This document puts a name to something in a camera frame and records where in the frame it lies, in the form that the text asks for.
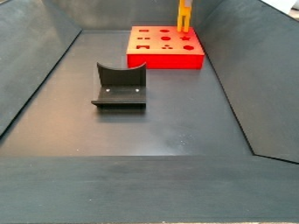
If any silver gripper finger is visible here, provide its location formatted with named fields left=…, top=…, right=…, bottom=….
left=185, top=0, right=193, bottom=7

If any yellow square-circle peg object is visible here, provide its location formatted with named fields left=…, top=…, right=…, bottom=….
left=177, top=0, right=193, bottom=32

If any red shape fixture block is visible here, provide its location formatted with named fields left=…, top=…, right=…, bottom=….
left=126, top=26, right=205, bottom=69

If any black curved regrasp stand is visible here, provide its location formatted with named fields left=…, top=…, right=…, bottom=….
left=91, top=64, right=146, bottom=107

